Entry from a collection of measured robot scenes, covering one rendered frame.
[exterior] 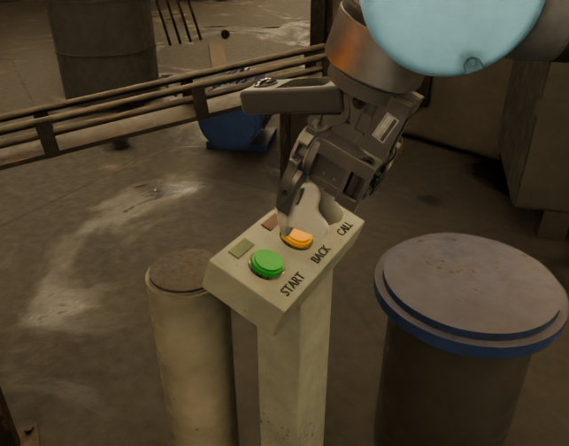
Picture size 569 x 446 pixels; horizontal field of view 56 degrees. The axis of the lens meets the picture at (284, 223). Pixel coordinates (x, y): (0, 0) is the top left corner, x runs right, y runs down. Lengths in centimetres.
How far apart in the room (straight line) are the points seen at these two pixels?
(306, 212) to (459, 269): 49
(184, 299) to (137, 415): 59
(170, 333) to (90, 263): 106
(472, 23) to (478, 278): 71
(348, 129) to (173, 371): 50
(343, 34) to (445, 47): 16
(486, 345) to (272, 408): 33
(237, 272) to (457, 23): 41
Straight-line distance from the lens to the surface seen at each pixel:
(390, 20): 30
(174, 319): 77
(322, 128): 51
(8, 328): 165
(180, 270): 79
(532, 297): 96
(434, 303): 89
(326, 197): 58
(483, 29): 30
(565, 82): 183
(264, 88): 53
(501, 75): 249
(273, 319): 62
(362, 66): 45
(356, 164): 48
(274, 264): 63
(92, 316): 160
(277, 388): 81
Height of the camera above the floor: 96
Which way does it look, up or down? 30 degrees down
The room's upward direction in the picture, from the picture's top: straight up
